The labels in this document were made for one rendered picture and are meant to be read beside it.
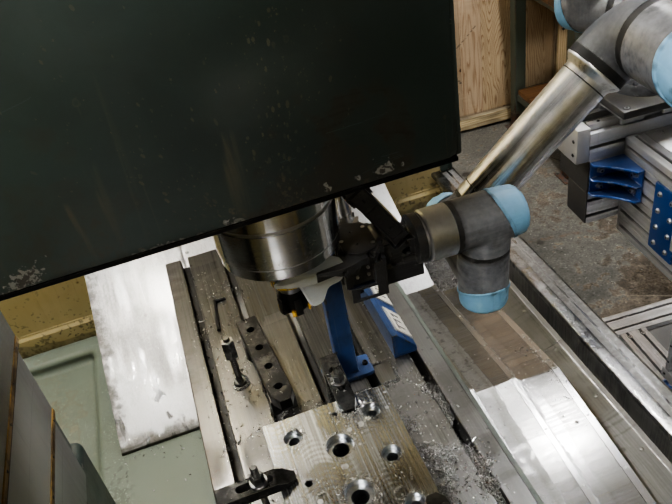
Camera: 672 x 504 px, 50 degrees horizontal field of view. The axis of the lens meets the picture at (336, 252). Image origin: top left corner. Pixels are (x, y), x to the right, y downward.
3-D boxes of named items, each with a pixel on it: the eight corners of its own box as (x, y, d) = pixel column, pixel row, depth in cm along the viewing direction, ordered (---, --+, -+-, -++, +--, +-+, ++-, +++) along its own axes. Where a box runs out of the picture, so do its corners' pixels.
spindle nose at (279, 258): (222, 220, 98) (199, 143, 91) (337, 200, 98) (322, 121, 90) (215, 294, 85) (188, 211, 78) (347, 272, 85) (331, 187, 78)
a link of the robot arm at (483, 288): (489, 268, 115) (489, 211, 109) (518, 311, 106) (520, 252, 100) (442, 279, 114) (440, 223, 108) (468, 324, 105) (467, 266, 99)
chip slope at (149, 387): (389, 238, 225) (379, 167, 210) (495, 390, 170) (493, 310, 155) (111, 328, 211) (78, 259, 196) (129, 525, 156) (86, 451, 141)
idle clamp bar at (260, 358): (262, 336, 157) (255, 314, 153) (303, 417, 137) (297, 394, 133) (240, 344, 155) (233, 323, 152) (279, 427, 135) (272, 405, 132)
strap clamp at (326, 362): (343, 390, 140) (331, 336, 132) (365, 440, 130) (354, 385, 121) (327, 396, 140) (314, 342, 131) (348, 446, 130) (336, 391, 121)
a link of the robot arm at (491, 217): (533, 247, 100) (535, 196, 95) (461, 270, 98) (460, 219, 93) (505, 219, 106) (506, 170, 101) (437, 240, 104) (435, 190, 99)
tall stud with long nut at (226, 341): (245, 376, 148) (230, 331, 140) (248, 385, 146) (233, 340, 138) (233, 380, 147) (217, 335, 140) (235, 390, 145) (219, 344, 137)
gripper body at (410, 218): (349, 306, 96) (432, 281, 98) (341, 256, 91) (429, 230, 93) (332, 275, 102) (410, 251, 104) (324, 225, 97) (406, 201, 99)
